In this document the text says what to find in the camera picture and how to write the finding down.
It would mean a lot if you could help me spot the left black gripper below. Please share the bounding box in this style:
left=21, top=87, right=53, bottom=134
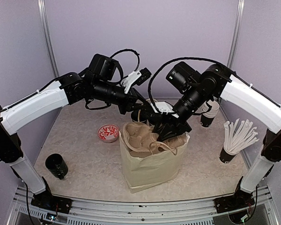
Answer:
left=92, top=78, right=147, bottom=114

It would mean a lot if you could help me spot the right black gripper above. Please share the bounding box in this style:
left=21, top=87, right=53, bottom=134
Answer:
left=153, top=82, right=211, bottom=142

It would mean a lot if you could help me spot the brown cardboard cup carrier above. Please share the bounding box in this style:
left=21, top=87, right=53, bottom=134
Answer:
left=121, top=122, right=189, bottom=158

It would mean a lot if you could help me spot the beige paper bag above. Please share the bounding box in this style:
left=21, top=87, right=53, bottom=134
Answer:
left=119, top=129, right=190, bottom=193

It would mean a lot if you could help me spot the stack of paper cups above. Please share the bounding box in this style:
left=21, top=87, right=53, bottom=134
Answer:
left=200, top=100, right=220, bottom=128

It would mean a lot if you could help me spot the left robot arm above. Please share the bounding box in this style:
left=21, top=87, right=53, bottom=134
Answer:
left=0, top=54, right=151, bottom=209

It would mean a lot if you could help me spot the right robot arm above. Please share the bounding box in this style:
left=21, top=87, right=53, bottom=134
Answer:
left=148, top=57, right=281, bottom=208

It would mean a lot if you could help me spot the red white patterned bowl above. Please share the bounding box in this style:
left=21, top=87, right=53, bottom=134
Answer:
left=97, top=124, right=120, bottom=143

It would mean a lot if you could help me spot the cup holding straws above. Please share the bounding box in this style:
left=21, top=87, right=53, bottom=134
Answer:
left=219, top=147, right=237, bottom=164

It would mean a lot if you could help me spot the bundle of white straws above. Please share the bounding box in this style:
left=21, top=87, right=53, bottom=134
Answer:
left=223, top=119, right=259, bottom=156

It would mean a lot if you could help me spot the dark green black can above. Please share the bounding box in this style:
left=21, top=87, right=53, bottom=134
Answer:
left=45, top=153, right=68, bottom=180

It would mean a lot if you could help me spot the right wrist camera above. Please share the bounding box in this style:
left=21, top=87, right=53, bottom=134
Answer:
left=150, top=102, right=179, bottom=118

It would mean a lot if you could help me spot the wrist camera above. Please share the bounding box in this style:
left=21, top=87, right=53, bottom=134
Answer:
left=120, top=67, right=152, bottom=94
left=150, top=102, right=179, bottom=118

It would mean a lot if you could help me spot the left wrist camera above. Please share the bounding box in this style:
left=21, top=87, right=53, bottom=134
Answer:
left=120, top=67, right=152, bottom=94

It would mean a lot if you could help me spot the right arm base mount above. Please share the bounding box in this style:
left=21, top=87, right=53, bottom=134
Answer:
left=214, top=177, right=255, bottom=213

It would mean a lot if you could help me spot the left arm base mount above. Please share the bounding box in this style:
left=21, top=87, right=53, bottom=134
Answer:
left=31, top=177, right=73, bottom=214

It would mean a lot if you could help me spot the right corner metal post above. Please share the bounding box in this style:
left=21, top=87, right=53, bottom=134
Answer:
left=227, top=0, right=245, bottom=68

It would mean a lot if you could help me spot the corner metal post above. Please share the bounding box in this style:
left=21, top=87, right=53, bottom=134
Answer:
left=227, top=0, right=245, bottom=68
left=37, top=0, right=59, bottom=78

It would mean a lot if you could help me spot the left corner metal post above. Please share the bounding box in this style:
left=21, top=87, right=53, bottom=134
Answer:
left=37, top=0, right=59, bottom=78

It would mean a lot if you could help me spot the aluminium front rail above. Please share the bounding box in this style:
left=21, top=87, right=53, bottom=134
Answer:
left=5, top=186, right=281, bottom=225

